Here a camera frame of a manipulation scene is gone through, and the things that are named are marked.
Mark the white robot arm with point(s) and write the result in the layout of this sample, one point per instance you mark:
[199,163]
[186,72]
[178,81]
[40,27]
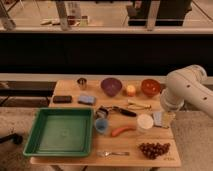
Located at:
[186,84]

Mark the orange carrot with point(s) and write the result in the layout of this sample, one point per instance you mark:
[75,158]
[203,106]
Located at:
[119,130]

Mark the black rectangular block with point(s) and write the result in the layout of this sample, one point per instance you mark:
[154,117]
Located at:
[62,99]

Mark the blue plastic cup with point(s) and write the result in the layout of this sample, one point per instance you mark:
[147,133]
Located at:
[101,125]

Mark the yellow orange fruit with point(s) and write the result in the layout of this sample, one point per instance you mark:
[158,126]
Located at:
[130,90]

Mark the purple bowl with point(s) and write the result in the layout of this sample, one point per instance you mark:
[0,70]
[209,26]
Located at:
[111,86]

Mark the bunch of dark grapes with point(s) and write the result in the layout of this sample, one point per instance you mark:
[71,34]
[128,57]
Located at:
[153,150]

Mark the small metal cup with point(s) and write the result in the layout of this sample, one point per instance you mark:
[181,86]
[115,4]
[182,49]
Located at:
[82,83]

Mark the wooden board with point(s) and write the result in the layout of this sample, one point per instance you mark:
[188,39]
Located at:
[125,142]

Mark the green plastic tray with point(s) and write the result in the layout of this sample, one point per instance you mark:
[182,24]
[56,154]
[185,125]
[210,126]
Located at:
[60,132]

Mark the gold metal tongs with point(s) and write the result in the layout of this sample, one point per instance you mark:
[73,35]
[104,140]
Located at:
[135,105]

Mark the silver fork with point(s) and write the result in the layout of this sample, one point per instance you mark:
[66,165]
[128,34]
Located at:
[107,153]

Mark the grey blue cloth pad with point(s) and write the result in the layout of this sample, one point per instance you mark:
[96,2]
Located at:
[163,119]

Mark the black object on floor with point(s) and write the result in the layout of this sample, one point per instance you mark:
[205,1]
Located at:
[15,138]

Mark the red bowl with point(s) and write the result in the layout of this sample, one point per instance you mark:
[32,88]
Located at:
[150,87]

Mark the blue sponge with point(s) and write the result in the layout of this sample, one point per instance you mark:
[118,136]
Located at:
[86,99]

